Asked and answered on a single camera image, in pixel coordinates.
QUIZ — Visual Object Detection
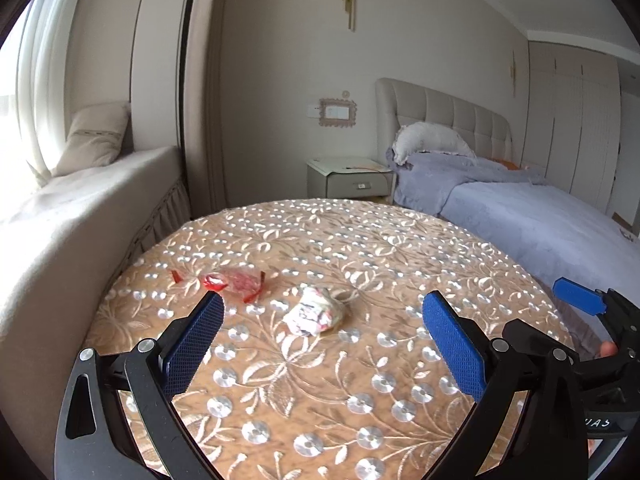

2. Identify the beige built-in wardrobe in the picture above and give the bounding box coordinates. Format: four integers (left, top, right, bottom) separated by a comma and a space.
522, 41, 639, 226

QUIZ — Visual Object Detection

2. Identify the beige tufted headboard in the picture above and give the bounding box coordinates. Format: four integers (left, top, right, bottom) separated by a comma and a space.
375, 78, 514, 162

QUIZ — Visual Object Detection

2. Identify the beige window seat cushion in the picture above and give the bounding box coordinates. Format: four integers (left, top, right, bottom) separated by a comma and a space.
1, 148, 190, 476

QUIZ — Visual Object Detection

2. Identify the beige bedside nightstand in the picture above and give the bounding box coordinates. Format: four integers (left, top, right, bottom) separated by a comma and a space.
307, 157, 392, 198

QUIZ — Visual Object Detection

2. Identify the operator fingertip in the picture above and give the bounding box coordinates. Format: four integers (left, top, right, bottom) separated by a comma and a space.
599, 341, 618, 359

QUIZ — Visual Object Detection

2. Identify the bed with lavender duvet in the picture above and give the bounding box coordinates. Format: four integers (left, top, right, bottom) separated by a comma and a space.
384, 148, 640, 340

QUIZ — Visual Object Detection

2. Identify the cream throw pillow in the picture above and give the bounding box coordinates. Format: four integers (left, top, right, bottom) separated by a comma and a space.
52, 102, 130, 177

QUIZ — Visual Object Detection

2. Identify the white pink crumpled wrapper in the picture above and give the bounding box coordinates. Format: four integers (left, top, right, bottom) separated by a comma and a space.
283, 286, 349, 337

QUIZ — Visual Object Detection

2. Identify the pink framed wall switch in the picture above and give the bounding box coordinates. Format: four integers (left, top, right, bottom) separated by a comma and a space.
319, 99, 357, 128

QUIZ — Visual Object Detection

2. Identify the gold floral embroidered tablecloth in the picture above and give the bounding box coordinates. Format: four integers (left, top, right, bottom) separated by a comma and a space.
87, 200, 570, 479

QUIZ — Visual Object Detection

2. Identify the clear red plastic wrapper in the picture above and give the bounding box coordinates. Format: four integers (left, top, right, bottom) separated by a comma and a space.
169, 266, 266, 304

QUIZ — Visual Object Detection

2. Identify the white ruffled pillow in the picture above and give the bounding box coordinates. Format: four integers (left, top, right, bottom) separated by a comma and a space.
392, 122, 475, 166

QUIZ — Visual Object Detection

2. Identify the white sheer curtain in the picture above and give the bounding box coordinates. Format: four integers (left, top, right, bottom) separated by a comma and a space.
1, 0, 79, 190

